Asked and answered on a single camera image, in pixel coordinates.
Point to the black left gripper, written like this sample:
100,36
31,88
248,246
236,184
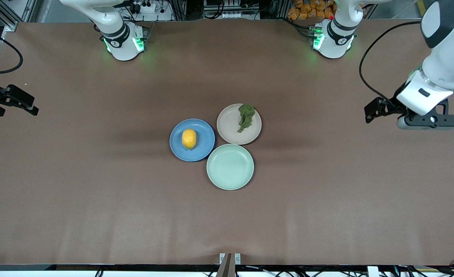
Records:
389,105

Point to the blue plate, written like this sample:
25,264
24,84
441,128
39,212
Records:
203,140

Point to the green lettuce leaf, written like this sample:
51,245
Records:
246,115

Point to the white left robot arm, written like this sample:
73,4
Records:
446,65

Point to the metal bracket with brown post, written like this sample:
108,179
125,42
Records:
229,263

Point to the white electronics block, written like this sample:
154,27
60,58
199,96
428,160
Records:
225,9

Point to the yellow lemon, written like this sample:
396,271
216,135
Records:
189,139

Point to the light green plate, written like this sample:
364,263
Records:
230,167

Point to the aluminium frame profile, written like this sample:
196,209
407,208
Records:
11,15

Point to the brown table cover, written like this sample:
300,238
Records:
226,219

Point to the white power strip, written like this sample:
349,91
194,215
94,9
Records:
144,7

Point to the beige pink plate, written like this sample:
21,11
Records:
228,127

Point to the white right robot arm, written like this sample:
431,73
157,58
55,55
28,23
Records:
119,38

